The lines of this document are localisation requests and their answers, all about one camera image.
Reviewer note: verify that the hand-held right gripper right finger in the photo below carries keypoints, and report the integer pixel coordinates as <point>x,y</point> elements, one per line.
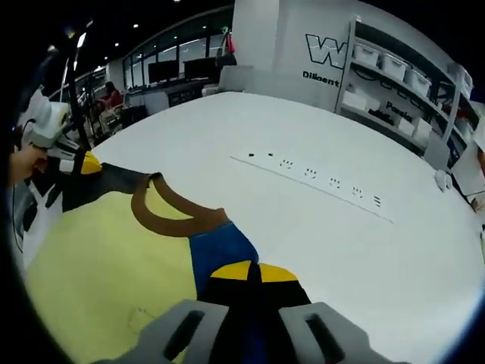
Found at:
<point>322,333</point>

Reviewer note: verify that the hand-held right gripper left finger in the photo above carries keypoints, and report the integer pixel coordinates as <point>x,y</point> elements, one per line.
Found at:
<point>189,326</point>

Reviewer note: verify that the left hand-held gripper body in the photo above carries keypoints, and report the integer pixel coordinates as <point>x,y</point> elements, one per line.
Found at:
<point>49,121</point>

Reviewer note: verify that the yellow garment with blue sleeve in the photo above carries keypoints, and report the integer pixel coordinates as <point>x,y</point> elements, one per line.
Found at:
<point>94,265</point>

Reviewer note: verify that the person's left hand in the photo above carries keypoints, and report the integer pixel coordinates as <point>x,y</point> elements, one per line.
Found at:
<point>24,165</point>

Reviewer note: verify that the black curved pole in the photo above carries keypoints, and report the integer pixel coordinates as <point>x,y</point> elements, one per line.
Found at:
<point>74,76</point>

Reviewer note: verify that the black monitor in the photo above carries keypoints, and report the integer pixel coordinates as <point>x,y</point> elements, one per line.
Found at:
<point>200,69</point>
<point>163,72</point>

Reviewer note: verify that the white recessed power strip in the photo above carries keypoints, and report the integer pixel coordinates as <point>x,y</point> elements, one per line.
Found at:
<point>322,177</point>

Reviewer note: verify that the grey chair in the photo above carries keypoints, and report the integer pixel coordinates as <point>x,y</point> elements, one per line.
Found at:
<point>236,77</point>

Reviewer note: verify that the dark hanging bag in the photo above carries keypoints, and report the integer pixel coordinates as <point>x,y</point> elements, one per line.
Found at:
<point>227,49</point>

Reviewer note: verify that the small white object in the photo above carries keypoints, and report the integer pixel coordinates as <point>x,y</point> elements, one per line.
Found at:
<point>444,181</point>

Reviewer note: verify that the grey cabinet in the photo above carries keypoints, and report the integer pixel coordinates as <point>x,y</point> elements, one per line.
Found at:
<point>439,151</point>

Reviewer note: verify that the grey metal shelf unit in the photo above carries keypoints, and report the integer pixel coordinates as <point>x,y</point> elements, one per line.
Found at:
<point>394,84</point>

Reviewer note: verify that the white storage bin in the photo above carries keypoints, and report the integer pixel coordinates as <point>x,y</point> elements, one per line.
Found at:
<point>367,53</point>
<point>394,66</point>
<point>417,81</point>

